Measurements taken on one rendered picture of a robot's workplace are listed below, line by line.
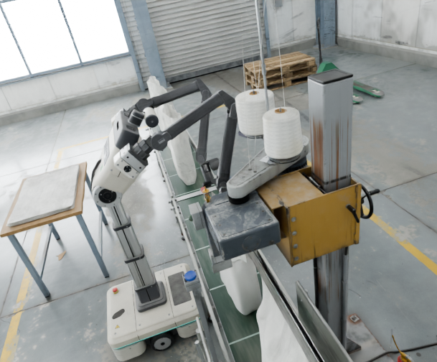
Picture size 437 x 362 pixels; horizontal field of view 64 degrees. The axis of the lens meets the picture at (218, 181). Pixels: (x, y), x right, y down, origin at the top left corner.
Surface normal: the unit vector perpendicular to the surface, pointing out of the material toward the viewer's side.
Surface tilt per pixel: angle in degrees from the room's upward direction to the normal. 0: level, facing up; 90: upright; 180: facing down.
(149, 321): 0
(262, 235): 90
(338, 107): 90
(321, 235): 90
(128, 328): 0
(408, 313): 0
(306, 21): 90
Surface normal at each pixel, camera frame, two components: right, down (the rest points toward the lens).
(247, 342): -0.17, -0.85
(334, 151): 0.28, 0.45
